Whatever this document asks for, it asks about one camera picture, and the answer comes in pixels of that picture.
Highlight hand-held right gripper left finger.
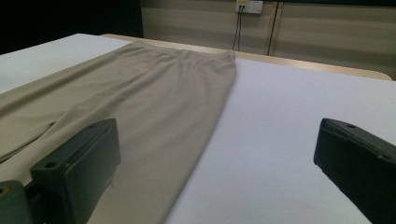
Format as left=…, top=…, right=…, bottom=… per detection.
left=30, top=118, right=121, bottom=224

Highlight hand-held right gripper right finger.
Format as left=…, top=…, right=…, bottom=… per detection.
left=313, top=118, right=396, bottom=224

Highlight beige pants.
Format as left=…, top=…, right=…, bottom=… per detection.
left=0, top=41, right=237, bottom=224

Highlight white table mat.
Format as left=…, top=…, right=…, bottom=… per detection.
left=0, top=33, right=396, bottom=224

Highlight light wooden table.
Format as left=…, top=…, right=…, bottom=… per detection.
left=101, top=33, right=392, bottom=82

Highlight black socket cable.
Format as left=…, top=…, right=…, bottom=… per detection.
left=232, top=6, right=241, bottom=51
left=237, top=6, right=244, bottom=52

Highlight white wall socket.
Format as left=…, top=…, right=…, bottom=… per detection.
left=235, top=0, right=264, bottom=15

